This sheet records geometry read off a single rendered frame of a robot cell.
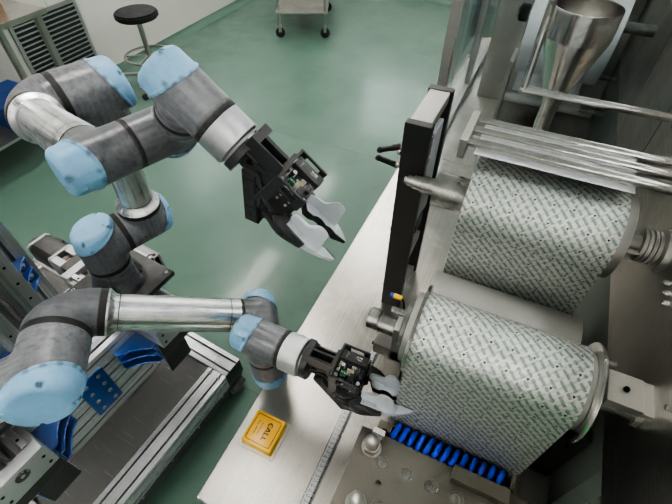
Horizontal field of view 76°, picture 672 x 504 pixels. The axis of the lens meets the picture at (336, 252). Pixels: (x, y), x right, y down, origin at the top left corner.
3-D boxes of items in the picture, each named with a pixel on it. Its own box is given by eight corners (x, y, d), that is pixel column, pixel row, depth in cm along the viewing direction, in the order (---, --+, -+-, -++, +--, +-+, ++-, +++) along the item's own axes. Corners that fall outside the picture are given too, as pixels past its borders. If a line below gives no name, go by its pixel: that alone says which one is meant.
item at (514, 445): (392, 416, 82) (404, 370, 68) (518, 472, 75) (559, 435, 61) (391, 418, 81) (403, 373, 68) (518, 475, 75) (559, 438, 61)
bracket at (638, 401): (603, 373, 61) (609, 366, 59) (648, 389, 59) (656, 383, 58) (601, 404, 58) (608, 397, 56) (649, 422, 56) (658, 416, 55)
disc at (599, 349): (563, 375, 72) (605, 322, 61) (567, 376, 72) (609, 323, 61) (556, 458, 62) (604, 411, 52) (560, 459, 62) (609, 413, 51)
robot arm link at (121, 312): (35, 305, 87) (267, 311, 108) (22, 352, 80) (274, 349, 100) (30, 267, 80) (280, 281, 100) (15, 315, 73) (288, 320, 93)
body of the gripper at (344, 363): (358, 390, 71) (294, 362, 74) (356, 411, 77) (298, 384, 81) (375, 353, 75) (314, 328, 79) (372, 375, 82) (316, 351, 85)
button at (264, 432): (259, 412, 95) (258, 408, 93) (287, 426, 93) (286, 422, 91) (242, 442, 90) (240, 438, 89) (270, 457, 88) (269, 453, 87)
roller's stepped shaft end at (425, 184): (406, 181, 83) (408, 167, 81) (436, 189, 81) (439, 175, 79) (400, 190, 81) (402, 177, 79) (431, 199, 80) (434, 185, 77)
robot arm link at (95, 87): (115, 234, 128) (29, 61, 85) (160, 210, 135) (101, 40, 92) (136, 258, 124) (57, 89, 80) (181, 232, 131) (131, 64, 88)
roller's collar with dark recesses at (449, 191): (437, 191, 84) (443, 164, 79) (467, 199, 82) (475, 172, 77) (427, 211, 80) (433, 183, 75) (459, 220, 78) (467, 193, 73)
